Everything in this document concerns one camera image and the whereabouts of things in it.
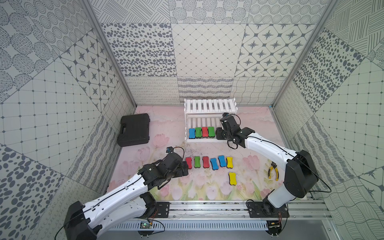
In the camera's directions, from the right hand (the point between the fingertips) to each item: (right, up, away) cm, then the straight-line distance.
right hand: (220, 133), depth 88 cm
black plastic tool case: (-57, +1, +13) cm, 59 cm away
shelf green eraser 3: (-5, +1, +1) cm, 5 cm away
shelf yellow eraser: (+6, -18, +1) cm, 19 cm away
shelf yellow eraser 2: (+7, -26, -4) cm, 27 cm away
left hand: (-21, -16, -11) cm, 29 cm away
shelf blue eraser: (-3, -19, 0) cm, 19 cm away
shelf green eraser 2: (-13, 0, 0) cm, 13 cm away
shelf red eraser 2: (-9, -17, +3) cm, 19 cm away
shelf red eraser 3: (-9, +1, 0) cm, 9 cm away
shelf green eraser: (-14, -18, +2) cm, 23 cm away
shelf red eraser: (-19, -18, +3) cm, 26 cm away
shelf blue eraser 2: (-17, 0, -1) cm, 17 cm away
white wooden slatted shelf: (-9, +12, -8) cm, 17 cm away
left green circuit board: (-39, -43, -17) cm, 61 cm away
